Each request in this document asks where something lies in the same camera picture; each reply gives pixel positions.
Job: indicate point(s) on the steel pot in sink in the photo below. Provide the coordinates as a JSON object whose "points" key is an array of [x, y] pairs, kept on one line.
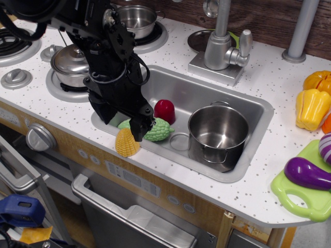
{"points": [[217, 134]]}

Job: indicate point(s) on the oven door with handle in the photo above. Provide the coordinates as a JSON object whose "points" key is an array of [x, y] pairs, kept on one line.
{"points": [[18, 174]]}

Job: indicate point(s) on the purple toy eggplant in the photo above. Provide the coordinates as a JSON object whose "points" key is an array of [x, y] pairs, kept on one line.
{"points": [[302, 172]]}

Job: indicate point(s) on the green bumpy toy vegetable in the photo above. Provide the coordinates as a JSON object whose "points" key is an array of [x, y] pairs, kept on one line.
{"points": [[160, 131]]}

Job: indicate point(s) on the blue clamp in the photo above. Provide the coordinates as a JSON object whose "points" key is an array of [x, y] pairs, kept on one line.
{"points": [[22, 211]]}

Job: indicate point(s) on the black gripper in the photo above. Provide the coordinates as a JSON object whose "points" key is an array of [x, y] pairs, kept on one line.
{"points": [[108, 96]]}

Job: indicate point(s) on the dark round plate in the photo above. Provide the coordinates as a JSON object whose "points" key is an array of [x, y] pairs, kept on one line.
{"points": [[198, 40]]}

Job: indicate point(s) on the yellow toy bell pepper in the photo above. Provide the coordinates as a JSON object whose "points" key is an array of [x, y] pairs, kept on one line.
{"points": [[311, 107]]}

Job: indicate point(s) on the red toy pepper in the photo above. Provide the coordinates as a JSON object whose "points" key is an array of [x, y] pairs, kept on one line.
{"points": [[165, 110]]}

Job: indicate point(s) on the green cutting board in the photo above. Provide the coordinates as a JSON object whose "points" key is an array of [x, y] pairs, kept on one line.
{"points": [[304, 202]]}

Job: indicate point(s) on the grey stove knob back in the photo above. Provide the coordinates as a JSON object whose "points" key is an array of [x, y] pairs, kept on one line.
{"points": [[47, 54]]}

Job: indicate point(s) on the silver toy faucet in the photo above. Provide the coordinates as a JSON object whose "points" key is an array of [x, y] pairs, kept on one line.
{"points": [[220, 61]]}

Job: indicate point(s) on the yellow cloth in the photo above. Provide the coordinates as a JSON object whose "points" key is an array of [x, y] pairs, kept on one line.
{"points": [[35, 234]]}

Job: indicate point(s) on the grey stove knob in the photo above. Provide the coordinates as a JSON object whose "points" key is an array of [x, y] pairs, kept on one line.
{"points": [[47, 54], [16, 79]]}

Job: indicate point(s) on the purple striped toy onion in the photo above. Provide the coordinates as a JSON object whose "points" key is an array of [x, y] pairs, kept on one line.
{"points": [[325, 147]]}

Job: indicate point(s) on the black coil burner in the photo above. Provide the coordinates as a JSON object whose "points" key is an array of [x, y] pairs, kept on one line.
{"points": [[15, 50]]}

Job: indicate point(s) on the grey stove knob front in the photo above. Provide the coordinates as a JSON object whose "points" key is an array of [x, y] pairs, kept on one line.
{"points": [[16, 79]]}

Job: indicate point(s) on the orange toy pumpkin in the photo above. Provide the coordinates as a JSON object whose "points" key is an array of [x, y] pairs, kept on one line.
{"points": [[319, 80]]}

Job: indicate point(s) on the dishwasher door with handle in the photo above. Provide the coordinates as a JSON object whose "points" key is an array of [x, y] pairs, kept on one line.
{"points": [[120, 219]]}

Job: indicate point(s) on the open steel pot on burner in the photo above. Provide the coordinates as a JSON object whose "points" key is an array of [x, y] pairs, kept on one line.
{"points": [[139, 20]]}

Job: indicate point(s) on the silver oven knob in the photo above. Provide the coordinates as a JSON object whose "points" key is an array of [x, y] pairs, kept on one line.
{"points": [[38, 138]]}

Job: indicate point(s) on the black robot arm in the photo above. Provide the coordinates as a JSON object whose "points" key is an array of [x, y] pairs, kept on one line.
{"points": [[93, 26]]}

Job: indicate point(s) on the grey toy sink basin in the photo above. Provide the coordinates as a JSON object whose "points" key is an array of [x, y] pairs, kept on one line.
{"points": [[188, 95]]}

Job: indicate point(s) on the grey vertical pole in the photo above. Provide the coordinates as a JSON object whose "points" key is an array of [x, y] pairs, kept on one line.
{"points": [[295, 53]]}

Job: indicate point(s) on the orange toy piece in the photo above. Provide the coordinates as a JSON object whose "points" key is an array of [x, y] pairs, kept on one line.
{"points": [[326, 126]]}

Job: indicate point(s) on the lidded steel pot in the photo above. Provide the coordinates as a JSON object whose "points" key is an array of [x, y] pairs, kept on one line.
{"points": [[71, 68]]}

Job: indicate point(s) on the yellow toy corn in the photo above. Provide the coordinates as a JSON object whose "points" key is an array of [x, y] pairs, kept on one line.
{"points": [[125, 143]]}

